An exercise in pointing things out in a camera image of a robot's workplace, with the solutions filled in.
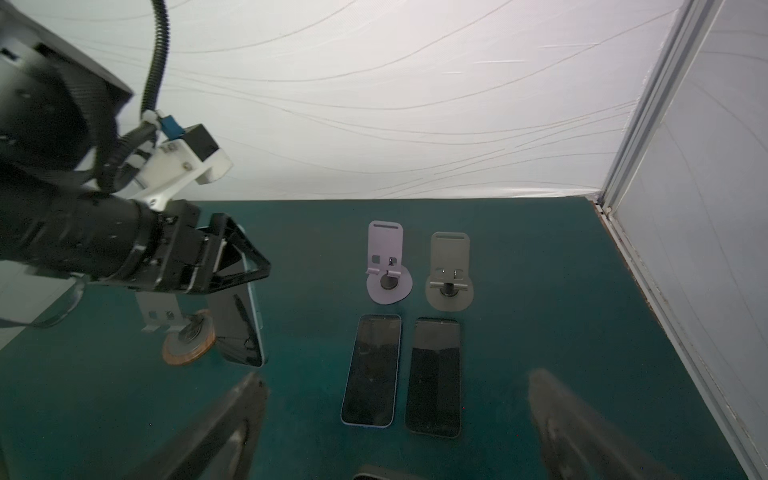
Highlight grey phone stand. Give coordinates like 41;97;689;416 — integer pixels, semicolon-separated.
425;232;474;312

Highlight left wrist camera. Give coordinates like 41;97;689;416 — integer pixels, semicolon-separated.
120;110;233;211

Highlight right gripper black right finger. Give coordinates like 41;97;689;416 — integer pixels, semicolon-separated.
528;369;678;479

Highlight phone from grey stand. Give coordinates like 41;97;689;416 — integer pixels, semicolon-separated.
405;318;462;438

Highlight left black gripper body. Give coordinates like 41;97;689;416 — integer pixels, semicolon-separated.
128;200;205;293

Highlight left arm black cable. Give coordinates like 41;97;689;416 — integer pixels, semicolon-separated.
89;0;171;193

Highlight aluminium corner frame post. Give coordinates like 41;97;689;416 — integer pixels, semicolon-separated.
596;0;723;217

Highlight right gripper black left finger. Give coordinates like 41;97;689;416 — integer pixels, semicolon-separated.
126;372;268;479

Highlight lilac phone stand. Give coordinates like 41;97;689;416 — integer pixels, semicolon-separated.
366;220;413;305

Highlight wooden round base phone stand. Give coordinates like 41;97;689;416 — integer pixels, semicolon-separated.
135;292;216;366

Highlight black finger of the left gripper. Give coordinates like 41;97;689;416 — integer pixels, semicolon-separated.
206;213;272;293

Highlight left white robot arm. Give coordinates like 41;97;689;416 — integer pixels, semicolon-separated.
1;1;271;294

